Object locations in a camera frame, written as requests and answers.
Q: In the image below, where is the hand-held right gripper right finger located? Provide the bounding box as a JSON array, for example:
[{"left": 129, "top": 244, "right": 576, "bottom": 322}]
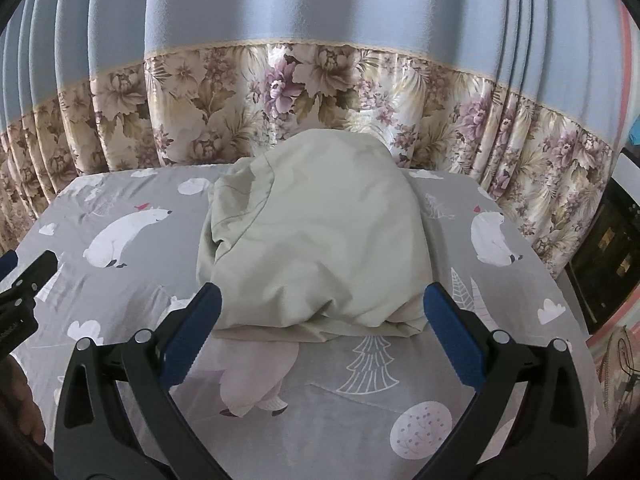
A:
[{"left": 420, "top": 281, "right": 588, "bottom": 480}]

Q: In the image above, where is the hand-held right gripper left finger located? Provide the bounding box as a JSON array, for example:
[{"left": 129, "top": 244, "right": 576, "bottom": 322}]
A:
[{"left": 52, "top": 282, "right": 236, "bottom": 480}]

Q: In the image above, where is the beige jacket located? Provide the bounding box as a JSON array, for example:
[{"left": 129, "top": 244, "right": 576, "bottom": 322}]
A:
[{"left": 195, "top": 128, "right": 435, "bottom": 346}]

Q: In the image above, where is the person's left hand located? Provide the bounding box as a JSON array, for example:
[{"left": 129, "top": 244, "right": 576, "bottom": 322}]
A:
[{"left": 0, "top": 354, "right": 47, "bottom": 447}]

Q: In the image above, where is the grey printed bed sheet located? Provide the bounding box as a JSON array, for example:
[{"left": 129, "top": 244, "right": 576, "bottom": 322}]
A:
[{"left": 10, "top": 164, "right": 601, "bottom": 480}]

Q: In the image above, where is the black and white appliance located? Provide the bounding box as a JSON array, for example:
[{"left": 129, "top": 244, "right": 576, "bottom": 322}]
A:
[{"left": 565, "top": 146, "right": 640, "bottom": 335}]

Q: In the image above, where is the electric fan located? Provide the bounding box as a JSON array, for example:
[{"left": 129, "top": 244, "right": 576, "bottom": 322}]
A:
[{"left": 594, "top": 326, "right": 640, "bottom": 433}]

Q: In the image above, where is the blue curtain with floral band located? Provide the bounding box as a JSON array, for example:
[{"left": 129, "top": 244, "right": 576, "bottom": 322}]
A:
[{"left": 0, "top": 0, "right": 637, "bottom": 281}]

